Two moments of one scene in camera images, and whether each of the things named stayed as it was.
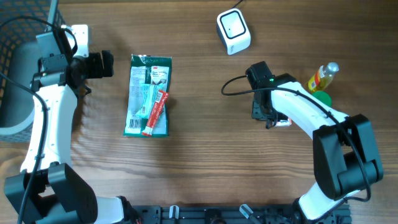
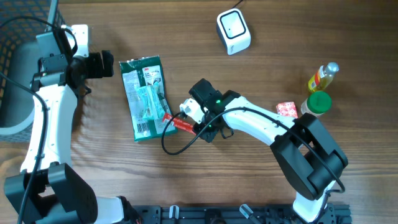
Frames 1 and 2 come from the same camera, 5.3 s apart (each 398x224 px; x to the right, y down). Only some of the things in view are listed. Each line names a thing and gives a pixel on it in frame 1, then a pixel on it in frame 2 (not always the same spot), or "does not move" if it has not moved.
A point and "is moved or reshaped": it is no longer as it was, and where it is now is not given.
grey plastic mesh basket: [21, 21] does not move
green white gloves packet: [148, 92] is moved or reshaped
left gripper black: [97, 72] does not move
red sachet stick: [161, 99] → [179, 123]
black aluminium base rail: [231, 214] does not move
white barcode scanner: [232, 31] does not move
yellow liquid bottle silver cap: [323, 77] does not move
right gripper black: [257, 114] → [208, 135]
